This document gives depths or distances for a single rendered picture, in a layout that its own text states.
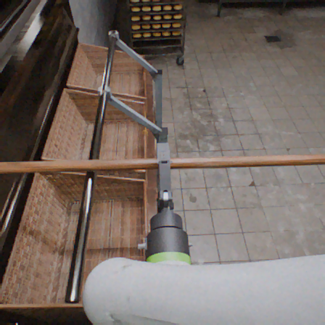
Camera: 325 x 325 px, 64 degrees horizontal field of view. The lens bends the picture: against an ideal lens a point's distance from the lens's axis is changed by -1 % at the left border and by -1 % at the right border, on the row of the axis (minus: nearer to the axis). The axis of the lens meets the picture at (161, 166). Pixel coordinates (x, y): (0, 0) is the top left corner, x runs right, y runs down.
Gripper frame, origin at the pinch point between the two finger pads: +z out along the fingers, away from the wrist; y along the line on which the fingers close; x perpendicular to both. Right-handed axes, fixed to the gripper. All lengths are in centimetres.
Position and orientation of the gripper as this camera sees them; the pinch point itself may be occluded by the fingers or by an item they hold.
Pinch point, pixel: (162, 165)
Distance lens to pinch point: 71.4
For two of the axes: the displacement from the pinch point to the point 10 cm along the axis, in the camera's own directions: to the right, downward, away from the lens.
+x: 10.0, -0.3, 0.3
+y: 0.0, 6.4, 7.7
